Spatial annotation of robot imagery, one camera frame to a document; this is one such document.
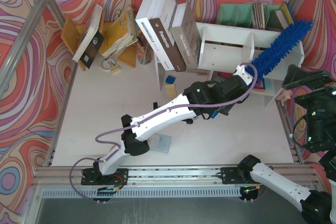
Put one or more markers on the black white paperback book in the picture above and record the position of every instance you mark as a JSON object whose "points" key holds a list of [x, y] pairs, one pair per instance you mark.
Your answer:
{"points": [[90, 39]]}

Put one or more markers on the blue yellow book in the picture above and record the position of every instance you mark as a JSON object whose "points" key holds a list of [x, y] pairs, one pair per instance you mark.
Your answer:
{"points": [[283, 16]]}

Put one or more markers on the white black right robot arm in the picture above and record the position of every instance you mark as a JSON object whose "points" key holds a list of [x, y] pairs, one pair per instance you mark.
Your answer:
{"points": [[299, 184]]}

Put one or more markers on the wooden coasters stack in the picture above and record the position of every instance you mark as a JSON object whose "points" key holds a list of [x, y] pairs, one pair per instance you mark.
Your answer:
{"points": [[259, 16]]}

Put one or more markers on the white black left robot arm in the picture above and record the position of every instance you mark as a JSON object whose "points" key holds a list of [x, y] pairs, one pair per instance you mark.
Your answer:
{"points": [[200, 98]]}

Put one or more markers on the brown Fredonia book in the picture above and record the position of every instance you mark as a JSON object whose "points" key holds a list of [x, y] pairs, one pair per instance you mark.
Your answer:
{"points": [[161, 20]]}

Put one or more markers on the beige Lonely Ones book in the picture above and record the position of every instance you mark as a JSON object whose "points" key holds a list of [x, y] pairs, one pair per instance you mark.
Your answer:
{"points": [[186, 35]]}

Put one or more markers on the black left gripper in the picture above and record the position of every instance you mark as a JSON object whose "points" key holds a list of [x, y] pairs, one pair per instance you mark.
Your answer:
{"points": [[241, 87]]}

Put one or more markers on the black detached clip part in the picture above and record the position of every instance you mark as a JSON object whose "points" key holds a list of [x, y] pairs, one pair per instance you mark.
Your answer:
{"points": [[155, 105]]}

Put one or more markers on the white Mademoiselle book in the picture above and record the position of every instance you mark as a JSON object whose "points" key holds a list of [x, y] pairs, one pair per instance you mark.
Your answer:
{"points": [[142, 19]]}

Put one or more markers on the clear pencil cup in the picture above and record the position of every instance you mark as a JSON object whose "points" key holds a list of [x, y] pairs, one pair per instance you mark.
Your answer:
{"points": [[144, 55]]}

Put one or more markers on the blue microfiber duster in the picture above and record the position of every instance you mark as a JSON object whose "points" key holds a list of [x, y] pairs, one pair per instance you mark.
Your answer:
{"points": [[266, 62]]}

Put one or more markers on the green desk organizer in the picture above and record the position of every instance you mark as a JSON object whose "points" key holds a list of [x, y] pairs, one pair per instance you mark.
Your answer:
{"points": [[241, 15]]}

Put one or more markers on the yellow wooden book holder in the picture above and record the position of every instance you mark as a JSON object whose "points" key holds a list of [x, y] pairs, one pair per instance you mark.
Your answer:
{"points": [[70, 36]]}

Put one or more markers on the magenta paper sheet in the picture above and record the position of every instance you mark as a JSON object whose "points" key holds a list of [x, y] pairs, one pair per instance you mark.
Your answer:
{"points": [[225, 75]]}

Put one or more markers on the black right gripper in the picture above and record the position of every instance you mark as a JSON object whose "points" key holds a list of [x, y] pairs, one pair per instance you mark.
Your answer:
{"points": [[310, 99]]}

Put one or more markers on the yellow sticky note pad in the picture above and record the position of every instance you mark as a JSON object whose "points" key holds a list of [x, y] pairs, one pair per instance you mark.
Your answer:
{"points": [[170, 90]]}

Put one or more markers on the blue eraser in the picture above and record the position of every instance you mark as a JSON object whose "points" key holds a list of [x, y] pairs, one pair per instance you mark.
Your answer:
{"points": [[170, 79]]}

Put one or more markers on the yellow worn book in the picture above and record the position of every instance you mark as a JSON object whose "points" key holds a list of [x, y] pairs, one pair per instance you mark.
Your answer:
{"points": [[119, 35]]}

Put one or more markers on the white wooden bookshelf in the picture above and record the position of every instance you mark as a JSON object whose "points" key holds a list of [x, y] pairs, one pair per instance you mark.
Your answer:
{"points": [[223, 48]]}

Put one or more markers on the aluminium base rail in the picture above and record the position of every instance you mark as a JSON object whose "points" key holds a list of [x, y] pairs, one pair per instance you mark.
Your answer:
{"points": [[145, 182]]}

